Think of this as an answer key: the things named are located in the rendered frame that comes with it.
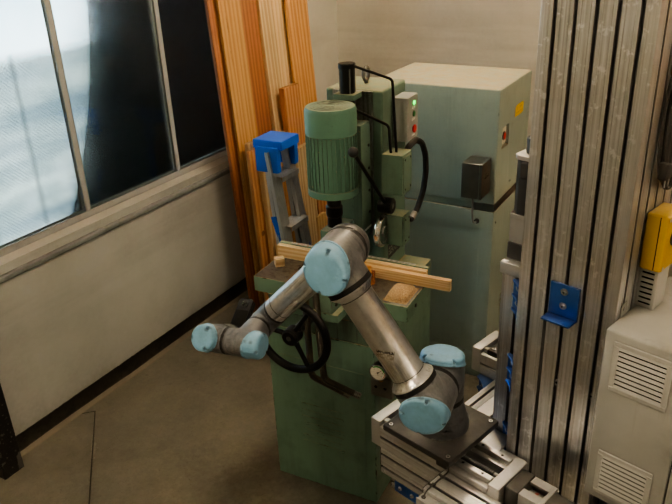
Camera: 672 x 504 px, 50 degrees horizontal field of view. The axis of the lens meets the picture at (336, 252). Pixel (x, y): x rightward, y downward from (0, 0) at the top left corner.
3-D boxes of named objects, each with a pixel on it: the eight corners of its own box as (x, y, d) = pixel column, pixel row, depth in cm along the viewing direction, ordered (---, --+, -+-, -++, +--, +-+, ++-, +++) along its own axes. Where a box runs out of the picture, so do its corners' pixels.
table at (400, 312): (239, 301, 254) (237, 286, 252) (282, 266, 279) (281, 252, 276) (397, 337, 229) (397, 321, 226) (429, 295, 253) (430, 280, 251)
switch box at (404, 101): (392, 141, 261) (392, 97, 254) (402, 133, 269) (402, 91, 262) (408, 142, 258) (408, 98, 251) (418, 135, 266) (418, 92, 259)
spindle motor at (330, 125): (299, 198, 246) (293, 109, 233) (323, 182, 260) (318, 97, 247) (345, 205, 238) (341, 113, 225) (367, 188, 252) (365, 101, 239)
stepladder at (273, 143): (286, 363, 369) (244, 141, 325) (310, 339, 389) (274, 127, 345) (313, 368, 361) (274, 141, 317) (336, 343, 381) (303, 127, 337)
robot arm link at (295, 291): (359, 201, 180) (252, 303, 207) (343, 216, 171) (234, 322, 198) (391, 233, 181) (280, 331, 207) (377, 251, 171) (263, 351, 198)
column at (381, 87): (332, 268, 285) (324, 87, 255) (356, 246, 303) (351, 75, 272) (384, 277, 276) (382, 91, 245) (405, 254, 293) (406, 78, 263)
